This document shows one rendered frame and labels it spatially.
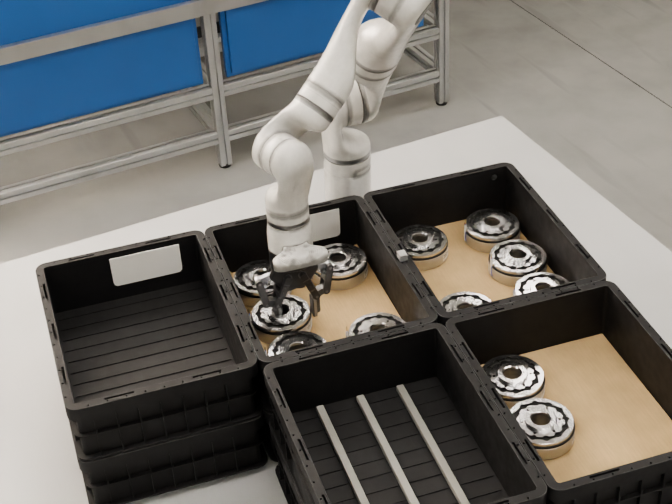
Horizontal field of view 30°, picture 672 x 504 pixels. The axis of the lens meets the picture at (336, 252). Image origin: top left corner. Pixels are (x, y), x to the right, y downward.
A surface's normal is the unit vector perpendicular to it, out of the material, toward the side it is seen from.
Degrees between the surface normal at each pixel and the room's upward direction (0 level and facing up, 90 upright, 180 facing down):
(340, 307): 0
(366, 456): 0
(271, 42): 90
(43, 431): 0
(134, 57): 90
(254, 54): 90
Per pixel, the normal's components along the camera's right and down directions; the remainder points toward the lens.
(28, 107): 0.44, 0.51
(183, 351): -0.05, -0.81
